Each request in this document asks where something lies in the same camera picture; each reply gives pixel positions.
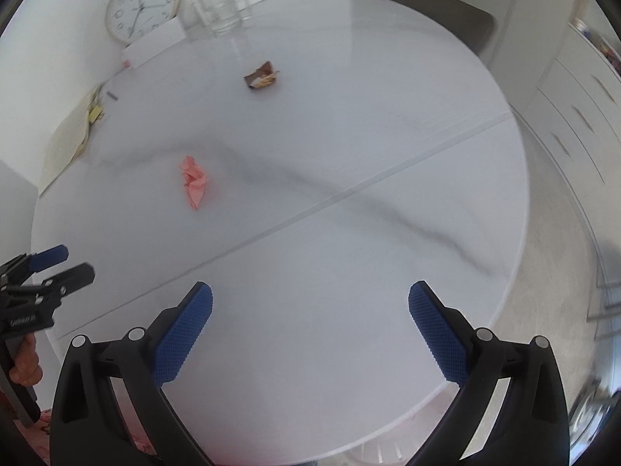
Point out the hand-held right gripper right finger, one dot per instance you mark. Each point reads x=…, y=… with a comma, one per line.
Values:
x=436, y=335

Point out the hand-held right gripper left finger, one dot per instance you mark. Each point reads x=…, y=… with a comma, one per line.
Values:
x=184, y=335

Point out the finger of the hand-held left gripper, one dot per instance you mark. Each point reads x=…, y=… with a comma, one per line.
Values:
x=73, y=275
x=51, y=255

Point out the white plastic bin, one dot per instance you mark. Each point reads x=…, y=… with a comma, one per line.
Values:
x=383, y=451

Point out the person's left hand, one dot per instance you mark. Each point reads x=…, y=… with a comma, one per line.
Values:
x=26, y=364

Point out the beige paper with yellow notes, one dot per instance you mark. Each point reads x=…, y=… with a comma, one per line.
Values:
x=63, y=145

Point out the yellow clip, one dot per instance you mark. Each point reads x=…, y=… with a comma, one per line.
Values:
x=95, y=112

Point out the pink crumpled paper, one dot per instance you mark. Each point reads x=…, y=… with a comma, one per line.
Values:
x=194, y=184

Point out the white paper sheet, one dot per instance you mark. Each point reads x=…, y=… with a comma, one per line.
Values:
x=155, y=43

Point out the brown gold candy wrapper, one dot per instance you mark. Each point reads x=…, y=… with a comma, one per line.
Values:
x=262, y=76

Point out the white drawer cabinet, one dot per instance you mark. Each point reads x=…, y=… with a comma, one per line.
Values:
x=582, y=107

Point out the clear glass container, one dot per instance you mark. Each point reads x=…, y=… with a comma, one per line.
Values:
x=220, y=12

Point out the grey chair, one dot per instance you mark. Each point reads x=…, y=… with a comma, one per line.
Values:
x=436, y=9

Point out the round white wall clock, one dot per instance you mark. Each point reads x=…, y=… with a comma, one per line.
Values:
x=140, y=7

